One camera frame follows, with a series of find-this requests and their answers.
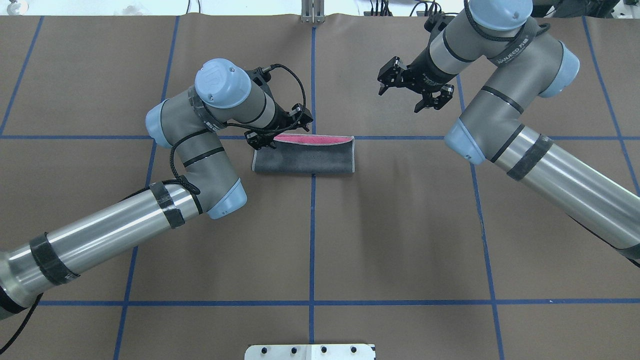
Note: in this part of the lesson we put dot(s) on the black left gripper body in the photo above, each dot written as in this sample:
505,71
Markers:
283,121

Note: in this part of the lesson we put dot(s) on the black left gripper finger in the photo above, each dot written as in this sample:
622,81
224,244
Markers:
260,140
301,118

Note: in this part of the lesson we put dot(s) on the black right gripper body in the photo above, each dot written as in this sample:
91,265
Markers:
424,70

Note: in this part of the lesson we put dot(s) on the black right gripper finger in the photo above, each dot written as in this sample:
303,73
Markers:
429,101
391,75

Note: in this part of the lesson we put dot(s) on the pink grey microfibre towel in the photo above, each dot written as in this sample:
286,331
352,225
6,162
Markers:
306,154

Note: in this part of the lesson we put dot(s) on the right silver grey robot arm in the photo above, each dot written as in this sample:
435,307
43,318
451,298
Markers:
530,63

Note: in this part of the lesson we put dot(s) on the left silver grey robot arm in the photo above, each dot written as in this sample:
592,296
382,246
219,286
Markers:
204,180

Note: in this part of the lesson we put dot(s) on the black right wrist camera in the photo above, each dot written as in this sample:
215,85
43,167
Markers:
436,22

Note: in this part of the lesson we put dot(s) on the aluminium frame post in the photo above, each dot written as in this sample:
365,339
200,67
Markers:
313,11

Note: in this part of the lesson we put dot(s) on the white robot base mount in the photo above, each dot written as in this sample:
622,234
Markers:
327,351

